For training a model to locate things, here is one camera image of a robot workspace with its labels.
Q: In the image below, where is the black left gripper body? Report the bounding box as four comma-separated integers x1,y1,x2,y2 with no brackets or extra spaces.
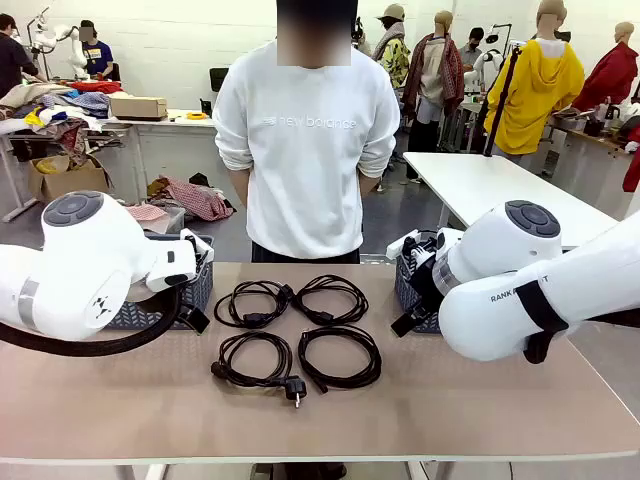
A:
178,248,214,315

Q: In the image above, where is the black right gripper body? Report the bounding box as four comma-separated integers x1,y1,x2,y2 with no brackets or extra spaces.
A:
406,249,444,322

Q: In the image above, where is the black power cable with plug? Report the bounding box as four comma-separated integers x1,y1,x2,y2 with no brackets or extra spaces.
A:
213,279,295,330
210,330,308,411

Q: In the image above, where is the black braided USB cable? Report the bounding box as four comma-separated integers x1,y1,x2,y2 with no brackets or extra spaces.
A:
292,273,370,327
297,324,383,396

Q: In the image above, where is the person's right forearm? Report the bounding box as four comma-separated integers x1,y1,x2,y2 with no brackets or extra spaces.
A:
227,167,251,209

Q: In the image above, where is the person's left forearm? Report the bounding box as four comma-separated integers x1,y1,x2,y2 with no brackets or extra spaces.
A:
359,169,384,199

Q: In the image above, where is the grey plastic lattice basket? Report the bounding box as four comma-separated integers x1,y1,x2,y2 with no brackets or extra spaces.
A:
102,232,217,332
394,243,447,336

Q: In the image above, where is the clear plastic bin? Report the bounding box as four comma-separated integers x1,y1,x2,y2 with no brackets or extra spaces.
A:
124,201,187,235

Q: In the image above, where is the heap of patterned cloth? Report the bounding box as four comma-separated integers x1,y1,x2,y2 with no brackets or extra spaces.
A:
146,172,237,222

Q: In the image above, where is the empty white table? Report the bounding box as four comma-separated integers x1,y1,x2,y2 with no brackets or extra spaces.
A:
401,150,622,251

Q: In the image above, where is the person in white sweatshirt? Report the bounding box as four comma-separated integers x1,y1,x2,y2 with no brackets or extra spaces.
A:
211,0,402,265

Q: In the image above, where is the white table with clothes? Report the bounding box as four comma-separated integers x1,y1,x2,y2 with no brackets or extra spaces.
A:
0,107,221,224

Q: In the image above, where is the open cardboard box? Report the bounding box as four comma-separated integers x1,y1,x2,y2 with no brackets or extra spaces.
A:
26,153,115,204

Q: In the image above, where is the flat cardboard box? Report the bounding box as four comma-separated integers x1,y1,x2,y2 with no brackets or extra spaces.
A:
109,95,169,122

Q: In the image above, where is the black office chair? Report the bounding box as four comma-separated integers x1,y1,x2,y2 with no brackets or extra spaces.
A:
208,66,231,94

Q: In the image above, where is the black tripod pole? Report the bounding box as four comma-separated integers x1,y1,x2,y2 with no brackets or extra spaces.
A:
481,41,525,159

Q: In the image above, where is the mannequin with red scarf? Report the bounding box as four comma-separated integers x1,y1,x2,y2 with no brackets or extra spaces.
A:
401,10,467,182

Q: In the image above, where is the pile of colourful clothes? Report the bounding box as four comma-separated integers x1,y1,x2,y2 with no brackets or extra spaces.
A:
0,78,125,151

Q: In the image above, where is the small white background robot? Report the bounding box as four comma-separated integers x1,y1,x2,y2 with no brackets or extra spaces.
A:
463,47,507,97

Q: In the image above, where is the cluttered wooden work table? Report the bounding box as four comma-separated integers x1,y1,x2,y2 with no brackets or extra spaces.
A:
548,102,640,154

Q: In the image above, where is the mannequin in yellow hoodie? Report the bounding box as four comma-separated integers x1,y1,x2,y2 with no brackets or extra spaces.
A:
485,0,587,157

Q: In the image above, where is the person in blue shirt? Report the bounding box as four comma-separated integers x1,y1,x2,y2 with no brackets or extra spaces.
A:
78,19,116,82

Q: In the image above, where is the person with hat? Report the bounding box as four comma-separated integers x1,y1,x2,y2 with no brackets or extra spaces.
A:
371,3,413,92

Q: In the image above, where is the red hanging cloth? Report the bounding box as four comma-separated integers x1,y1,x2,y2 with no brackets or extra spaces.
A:
622,139,640,194

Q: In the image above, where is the person with face mask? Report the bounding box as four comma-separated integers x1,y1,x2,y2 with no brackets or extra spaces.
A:
459,26,487,72

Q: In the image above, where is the person in black shirt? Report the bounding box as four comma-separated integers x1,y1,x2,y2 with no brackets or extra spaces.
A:
0,13,40,100

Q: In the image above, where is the mannequin in red jacket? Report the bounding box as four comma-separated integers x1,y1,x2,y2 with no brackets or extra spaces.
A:
571,19,640,114

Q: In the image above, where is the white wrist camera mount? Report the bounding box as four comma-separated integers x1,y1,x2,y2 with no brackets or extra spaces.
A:
145,228,216,293
386,229,439,269

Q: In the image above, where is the black corrugated cable hose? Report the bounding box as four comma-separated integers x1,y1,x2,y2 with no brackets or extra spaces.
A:
0,285,182,358

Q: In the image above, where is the black velcro strap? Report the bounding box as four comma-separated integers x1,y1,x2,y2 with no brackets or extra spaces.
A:
514,273,572,366

